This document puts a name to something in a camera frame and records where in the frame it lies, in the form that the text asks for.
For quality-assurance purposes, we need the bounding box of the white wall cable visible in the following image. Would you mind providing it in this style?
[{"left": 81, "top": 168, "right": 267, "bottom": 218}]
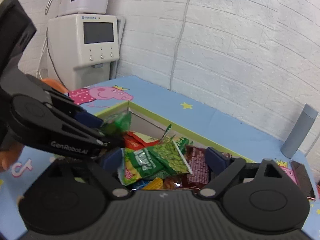
[{"left": 169, "top": 0, "right": 196, "bottom": 90}]

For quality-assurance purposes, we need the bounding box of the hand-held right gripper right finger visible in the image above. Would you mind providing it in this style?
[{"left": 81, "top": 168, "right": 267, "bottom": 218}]
[{"left": 196, "top": 148, "right": 288, "bottom": 200}]

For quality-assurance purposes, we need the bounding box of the dark red snack packet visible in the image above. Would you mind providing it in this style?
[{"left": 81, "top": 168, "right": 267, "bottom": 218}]
[{"left": 184, "top": 145, "right": 234, "bottom": 189}]

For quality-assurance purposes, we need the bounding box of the white dispenser with screen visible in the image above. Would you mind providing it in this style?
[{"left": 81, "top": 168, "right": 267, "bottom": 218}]
[{"left": 47, "top": 14, "right": 125, "bottom": 92}]

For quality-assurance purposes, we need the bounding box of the orange stool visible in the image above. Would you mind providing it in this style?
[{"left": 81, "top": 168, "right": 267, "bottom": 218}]
[{"left": 40, "top": 77, "right": 68, "bottom": 93}]

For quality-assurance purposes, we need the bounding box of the printed blue tablecloth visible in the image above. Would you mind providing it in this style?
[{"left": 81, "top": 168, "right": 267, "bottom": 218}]
[{"left": 0, "top": 76, "right": 320, "bottom": 240}]

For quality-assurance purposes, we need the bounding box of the green cardboard box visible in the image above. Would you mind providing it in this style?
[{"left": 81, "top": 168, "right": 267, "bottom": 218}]
[{"left": 94, "top": 101, "right": 258, "bottom": 190}]

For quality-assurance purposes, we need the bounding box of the person's left hand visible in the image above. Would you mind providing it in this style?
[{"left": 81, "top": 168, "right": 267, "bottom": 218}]
[{"left": 0, "top": 146, "right": 24, "bottom": 173}]

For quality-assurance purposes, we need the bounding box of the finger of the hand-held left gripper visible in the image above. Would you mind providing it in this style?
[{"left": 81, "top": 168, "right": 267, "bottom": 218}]
[
  {"left": 49, "top": 111, "right": 125, "bottom": 155},
  {"left": 46, "top": 86, "right": 104, "bottom": 130}
]

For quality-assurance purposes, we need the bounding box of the grey bottle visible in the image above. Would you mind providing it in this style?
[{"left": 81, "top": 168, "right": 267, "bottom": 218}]
[{"left": 280, "top": 103, "right": 318, "bottom": 158}]

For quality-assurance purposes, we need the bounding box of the orange snack packet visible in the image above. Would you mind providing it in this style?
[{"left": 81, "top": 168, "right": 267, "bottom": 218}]
[{"left": 162, "top": 176, "right": 187, "bottom": 190}]

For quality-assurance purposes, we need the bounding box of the smartphone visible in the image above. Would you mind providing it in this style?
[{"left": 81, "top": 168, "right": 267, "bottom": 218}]
[{"left": 290, "top": 160, "right": 316, "bottom": 200}]

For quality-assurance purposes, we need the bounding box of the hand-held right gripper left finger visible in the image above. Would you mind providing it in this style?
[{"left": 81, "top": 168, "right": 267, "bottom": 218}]
[{"left": 37, "top": 148, "right": 131, "bottom": 200}]

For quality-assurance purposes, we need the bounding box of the green snack packet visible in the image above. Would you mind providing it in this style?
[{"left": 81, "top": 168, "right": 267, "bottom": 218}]
[
  {"left": 117, "top": 140, "right": 193, "bottom": 186},
  {"left": 100, "top": 111, "right": 132, "bottom": 137},
  {"left": 160, "top": 124, "right": 191, "bottom": 155}
]

